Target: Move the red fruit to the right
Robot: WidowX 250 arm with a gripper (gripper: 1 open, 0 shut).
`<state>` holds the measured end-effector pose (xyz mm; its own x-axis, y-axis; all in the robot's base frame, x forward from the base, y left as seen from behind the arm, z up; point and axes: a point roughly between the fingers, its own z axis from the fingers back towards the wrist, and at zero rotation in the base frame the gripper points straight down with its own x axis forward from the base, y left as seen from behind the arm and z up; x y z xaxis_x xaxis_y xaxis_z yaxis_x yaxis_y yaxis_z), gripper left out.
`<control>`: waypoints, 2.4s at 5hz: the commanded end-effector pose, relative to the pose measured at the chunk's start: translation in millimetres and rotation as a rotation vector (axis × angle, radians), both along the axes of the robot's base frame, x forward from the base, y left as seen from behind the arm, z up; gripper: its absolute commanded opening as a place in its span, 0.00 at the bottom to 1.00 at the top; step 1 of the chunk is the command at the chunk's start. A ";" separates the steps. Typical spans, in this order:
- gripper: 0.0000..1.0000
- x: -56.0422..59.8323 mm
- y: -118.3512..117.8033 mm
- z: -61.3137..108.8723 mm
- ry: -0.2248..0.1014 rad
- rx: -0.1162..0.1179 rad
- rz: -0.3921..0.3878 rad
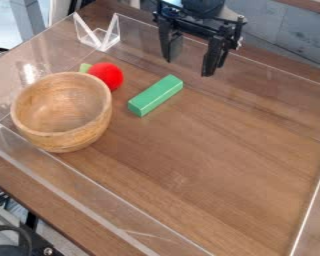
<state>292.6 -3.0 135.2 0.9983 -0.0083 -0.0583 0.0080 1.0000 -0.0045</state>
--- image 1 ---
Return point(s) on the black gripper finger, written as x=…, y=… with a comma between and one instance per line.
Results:
x=171, y=40
x=216, y=56

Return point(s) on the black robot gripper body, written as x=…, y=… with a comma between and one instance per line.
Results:
x=224, y=22

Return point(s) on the red plush strawberry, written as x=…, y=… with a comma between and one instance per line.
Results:
x=107, y=72

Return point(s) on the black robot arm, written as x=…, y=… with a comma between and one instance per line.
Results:
x=194, y=5

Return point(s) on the green rectangular block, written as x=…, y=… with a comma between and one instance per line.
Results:
x=155, y=95

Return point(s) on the wooden bowl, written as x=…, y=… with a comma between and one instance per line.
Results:
x=62, y=113

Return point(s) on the clear acrylic tray enclosure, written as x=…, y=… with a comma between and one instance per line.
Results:
x=213, y=176

